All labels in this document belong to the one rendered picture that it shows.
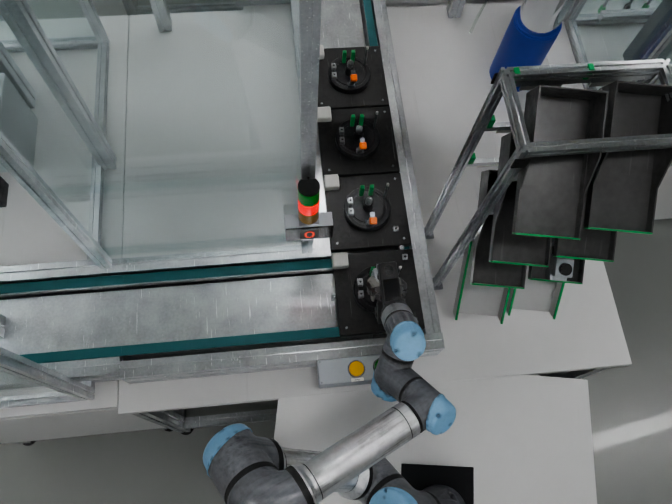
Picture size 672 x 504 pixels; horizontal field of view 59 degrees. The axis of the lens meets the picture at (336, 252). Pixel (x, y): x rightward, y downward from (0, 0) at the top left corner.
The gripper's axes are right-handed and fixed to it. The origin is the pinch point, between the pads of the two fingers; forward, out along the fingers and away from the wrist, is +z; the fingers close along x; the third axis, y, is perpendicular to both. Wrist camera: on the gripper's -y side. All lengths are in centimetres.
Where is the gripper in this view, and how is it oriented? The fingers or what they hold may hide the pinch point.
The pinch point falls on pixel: (381, 275)
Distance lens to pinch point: 160.3
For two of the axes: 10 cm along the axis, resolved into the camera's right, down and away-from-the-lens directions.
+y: 0.5, 9.4, 3.5
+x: 9.9, -0.8, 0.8
